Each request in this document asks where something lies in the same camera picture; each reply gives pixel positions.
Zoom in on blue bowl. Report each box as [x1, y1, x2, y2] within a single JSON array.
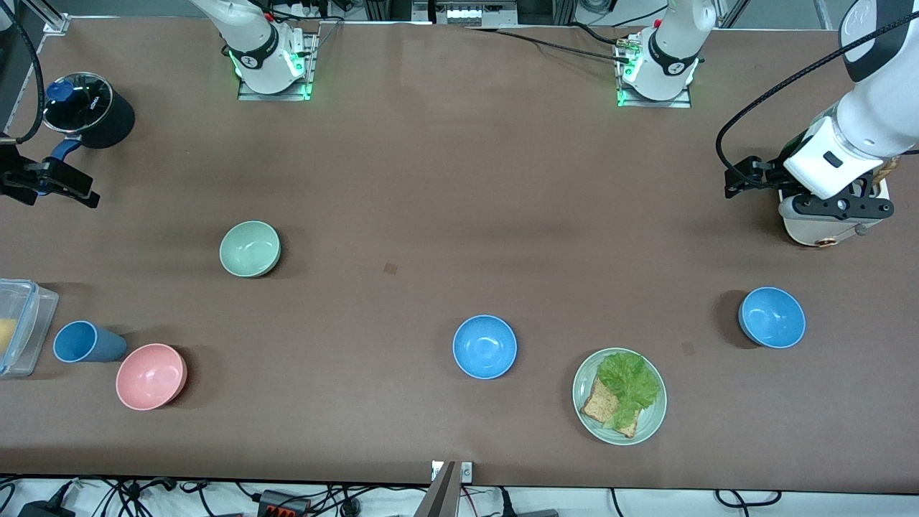
[[452, 315, 518, 380], [738, 287, 806, 350]]

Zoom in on pale green bowl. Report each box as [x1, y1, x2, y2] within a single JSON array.
[[219, 220, 281, 279]]

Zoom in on pink bowl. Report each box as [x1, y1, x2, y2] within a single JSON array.
[[116, 343, 189, 411]]

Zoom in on cream white toaster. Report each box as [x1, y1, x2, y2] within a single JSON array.
[[779, 131, 900, 249]]

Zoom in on glass lid blue knob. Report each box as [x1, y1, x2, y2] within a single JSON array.
[[42, 72, 114, 136]]

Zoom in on clear plastic food container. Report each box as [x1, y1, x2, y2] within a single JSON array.
[[0, 278, 60, 379]]

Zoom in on blue plastic cup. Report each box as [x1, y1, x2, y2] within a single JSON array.
[[53, 320, 129, 364]]

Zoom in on green lettuce leaf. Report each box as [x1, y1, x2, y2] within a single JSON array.
[[597, 350, 660, 430]]

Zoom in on pale green plate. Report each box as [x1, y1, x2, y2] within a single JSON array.
[[572, 348, 668, 446]]

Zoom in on brown bread slice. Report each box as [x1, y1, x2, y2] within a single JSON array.
[[580, 377, 640, 439]]

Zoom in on white electrical device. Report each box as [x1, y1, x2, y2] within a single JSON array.
[[429, 0, 505, 27]]

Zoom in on black orange power strip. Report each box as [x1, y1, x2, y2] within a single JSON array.
[[257, 490, 311, 517]]

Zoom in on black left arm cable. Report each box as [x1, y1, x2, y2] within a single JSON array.
[[715, 10, 919, 189]]

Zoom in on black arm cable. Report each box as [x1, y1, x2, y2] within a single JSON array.
[[715, 10, 919, 189], [0, 0, 46, 146]]

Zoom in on black saucepan blue handle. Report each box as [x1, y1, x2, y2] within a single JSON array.
[[37, 72, 136, 196]]

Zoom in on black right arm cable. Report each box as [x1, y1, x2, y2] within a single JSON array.
[[0, 0, 46, 146]]

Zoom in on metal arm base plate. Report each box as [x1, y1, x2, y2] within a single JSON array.
[[616, 32, 694, 109], [236, 32, 319, 102]]

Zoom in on aluminium frame profile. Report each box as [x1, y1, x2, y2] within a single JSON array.
[[29, 0, 71, 35]]

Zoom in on short black table cable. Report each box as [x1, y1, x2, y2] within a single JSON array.
[[569, 22, 627, 47]]

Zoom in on long black table cable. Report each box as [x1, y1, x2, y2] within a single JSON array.
[[465, 27, 634, 65]]

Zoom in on looped black floor cable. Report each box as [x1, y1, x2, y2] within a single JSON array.
[[714, 489, 783, 509]]

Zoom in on small metal clamp bracket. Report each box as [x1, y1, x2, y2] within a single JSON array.
[[431, 461, 475, 483]]

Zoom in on grey camera mount pole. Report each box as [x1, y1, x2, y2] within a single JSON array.
[[415, 460, 458, 517]]

